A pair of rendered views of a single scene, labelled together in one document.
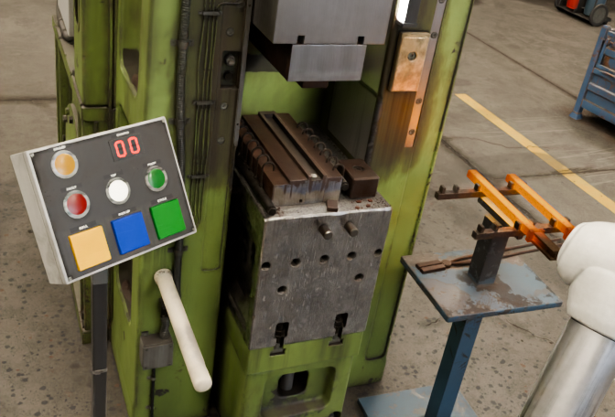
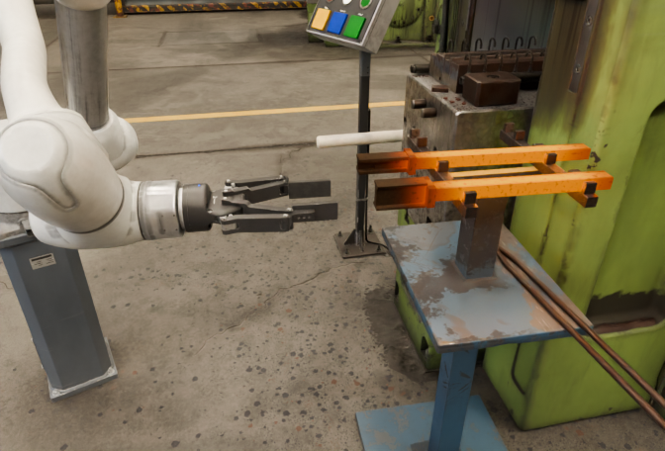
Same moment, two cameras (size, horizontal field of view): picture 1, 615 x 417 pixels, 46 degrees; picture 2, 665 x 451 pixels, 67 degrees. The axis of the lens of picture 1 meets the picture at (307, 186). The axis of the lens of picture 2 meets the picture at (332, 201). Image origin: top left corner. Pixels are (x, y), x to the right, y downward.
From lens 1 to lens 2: 2.38 m
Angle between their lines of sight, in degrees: 88
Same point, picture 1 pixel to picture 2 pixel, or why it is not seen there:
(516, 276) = (493, 308)
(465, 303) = (411, 243)
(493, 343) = not seen: outside the picture
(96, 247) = (322, 19)
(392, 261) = (545, 262)
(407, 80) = not seen: outside the picture
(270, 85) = not seen: hidden behind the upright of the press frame
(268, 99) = not seen: hidden behind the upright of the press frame
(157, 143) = not seen: outside the picture
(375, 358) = (518, 388)
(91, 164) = not seen: outside the picture
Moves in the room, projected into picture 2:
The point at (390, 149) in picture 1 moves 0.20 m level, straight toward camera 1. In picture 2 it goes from (554, 85) to (467, 77)
